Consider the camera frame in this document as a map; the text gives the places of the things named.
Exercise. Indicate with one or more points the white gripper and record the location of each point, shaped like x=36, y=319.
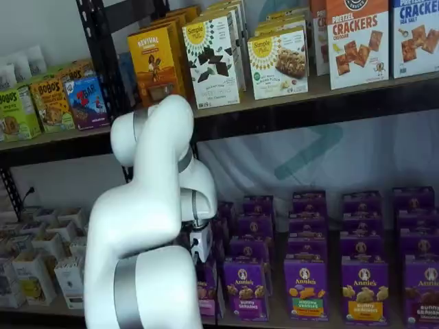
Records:
x=204, y=243

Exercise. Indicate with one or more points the purple Annie's box pink patch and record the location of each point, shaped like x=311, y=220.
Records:
x=209, y=294

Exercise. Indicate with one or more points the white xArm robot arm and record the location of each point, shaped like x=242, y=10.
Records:
x=137, y=205

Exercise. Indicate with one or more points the purple Annie's snack box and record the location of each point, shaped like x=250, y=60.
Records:
x=254, y=226
x=361, y=222
x=219, y=252
x=308, y=202
x=361, y=245
x=413, y=198
x=420, y=243
x=248, y=248
x=222, y=229
x=225, y=210
x=361, y=202
x=307, y=246
x=307, y=224
x=257, y=205
x=418, y=219

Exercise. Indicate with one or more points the purple Annie's box green patch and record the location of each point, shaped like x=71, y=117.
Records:
x=307, y=291

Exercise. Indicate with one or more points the Simple Mills sweet thins box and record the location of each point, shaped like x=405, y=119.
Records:
x=229, y=5
x=212, y=92
x=242, y=51

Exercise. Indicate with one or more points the purple Annie's box orange patch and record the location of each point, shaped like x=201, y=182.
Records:
x=365, y=291

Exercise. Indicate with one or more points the blue Zbar box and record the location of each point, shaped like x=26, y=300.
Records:
x=85, y=103

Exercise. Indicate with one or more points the orange Revival box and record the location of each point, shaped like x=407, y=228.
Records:
x=185, y=12
x=151, y=61
x=168, y=24

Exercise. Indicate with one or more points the Simple Mills bar box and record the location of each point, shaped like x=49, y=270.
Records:
x=278, y=68
x=281, y=15
x=274, y=25

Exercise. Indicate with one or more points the orange Bobo's box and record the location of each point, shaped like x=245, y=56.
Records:
x=75, y=72
x=51, y=106

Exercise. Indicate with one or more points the purple Annie's box maroon patch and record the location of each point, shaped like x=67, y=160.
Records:
x=422, y=291

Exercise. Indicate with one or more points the green Bobo's box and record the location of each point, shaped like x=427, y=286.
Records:
x=19, y=116

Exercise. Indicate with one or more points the pretzel crackers cheddar box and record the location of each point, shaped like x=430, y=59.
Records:
x=319, y=41
x=356, y=51

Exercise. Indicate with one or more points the blue pretzel crackers box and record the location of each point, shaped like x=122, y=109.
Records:
x=416, y=41

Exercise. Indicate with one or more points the white carton gray print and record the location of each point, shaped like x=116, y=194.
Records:
x=32, y=228
x=61, y=229
x=68, y=277
x=78, y=246
x=10, y=284
x=48, y=243
x=19, y=245
x=32, y=277
x=70, y=216
x=44, y=214

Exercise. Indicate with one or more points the black power plug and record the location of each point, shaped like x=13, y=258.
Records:
x=31, y=191

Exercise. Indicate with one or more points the white backdrop sheet teal mark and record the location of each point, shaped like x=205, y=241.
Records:
x=377, y=154

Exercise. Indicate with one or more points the white pouch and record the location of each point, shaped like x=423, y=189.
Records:
x=8, y=77
x=35, y=58
x=20, y=66

